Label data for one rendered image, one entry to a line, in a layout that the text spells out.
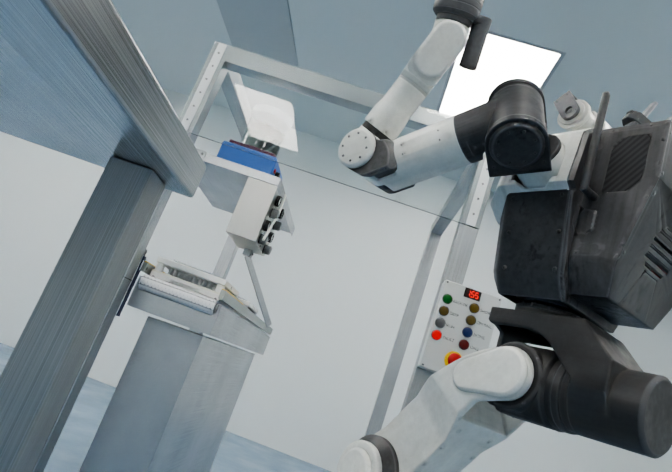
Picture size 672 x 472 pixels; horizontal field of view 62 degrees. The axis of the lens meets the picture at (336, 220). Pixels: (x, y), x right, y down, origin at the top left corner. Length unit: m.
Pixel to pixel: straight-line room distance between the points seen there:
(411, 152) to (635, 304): 0.43
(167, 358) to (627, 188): 1.47
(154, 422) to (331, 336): 3.41
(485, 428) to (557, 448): 4.44
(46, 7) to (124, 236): 0.23
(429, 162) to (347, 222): 4.44
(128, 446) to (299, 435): 3.35
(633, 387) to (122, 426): 1.53
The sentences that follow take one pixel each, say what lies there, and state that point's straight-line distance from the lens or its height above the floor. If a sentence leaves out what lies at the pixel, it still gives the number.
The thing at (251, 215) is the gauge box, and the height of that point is 1.10.
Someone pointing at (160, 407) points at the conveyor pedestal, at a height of 0.45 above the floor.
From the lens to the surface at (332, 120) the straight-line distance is 1.86.
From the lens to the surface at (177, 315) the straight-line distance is 1.85.
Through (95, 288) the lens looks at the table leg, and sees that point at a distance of 0.48.
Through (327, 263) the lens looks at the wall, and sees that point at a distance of 5.32.
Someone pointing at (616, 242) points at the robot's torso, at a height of 1.03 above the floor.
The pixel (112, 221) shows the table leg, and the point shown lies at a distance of 0.48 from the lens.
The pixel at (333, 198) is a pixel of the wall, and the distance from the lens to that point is 5.49.
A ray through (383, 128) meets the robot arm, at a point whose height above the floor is 1.17.
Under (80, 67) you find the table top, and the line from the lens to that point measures 0.35.
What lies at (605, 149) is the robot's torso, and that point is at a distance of 1.03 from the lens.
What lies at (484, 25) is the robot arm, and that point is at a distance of 1.13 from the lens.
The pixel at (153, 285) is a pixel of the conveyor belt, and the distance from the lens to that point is 1.86.
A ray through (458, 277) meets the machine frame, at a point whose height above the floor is 1.12.
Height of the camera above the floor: 0.71
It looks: 15 degrees up
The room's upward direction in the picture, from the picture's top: 20 degrees clockwise
